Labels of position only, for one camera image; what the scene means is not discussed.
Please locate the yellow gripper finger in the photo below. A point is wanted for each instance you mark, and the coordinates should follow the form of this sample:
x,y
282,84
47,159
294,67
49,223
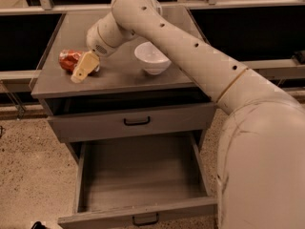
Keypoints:
x,y
86,64

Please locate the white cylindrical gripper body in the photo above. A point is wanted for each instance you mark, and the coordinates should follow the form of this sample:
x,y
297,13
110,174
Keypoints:
x,y
94,42

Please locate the crushed red coke can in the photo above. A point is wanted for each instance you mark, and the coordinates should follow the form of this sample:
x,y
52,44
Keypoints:
x,y
68,60

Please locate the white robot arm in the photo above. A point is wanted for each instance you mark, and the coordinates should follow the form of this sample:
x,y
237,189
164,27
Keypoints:
x,y
261,150

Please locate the grey drawer cabinet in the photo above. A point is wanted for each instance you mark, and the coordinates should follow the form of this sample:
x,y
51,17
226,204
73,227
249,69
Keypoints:
x,y
121,83

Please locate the closed grey top drawer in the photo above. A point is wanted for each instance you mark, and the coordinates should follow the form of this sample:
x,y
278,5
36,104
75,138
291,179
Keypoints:
x,y
104,125

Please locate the open grey middle drawer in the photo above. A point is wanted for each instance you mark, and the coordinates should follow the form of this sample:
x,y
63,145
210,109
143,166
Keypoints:
x,y
139,175

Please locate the white ceramic bowl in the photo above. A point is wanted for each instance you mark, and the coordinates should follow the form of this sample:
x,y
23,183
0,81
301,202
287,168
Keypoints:
x,y
152,60

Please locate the black top drawer handle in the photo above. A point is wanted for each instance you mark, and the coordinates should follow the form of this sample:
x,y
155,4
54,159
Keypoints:
x,y
137,122

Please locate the black drawer handle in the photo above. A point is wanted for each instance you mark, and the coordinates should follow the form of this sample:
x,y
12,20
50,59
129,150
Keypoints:
x,y
137,122
145,220

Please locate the grey left rail shelf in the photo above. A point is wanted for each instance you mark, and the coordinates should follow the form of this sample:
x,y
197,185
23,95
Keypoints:
x,y
18,81

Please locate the black middle drawer handle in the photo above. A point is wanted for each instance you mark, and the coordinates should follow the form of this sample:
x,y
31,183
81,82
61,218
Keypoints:
x,y
145,220

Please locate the grey side rail shelf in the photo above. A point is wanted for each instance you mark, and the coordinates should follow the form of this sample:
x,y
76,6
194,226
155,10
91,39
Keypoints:
x,y
278,69

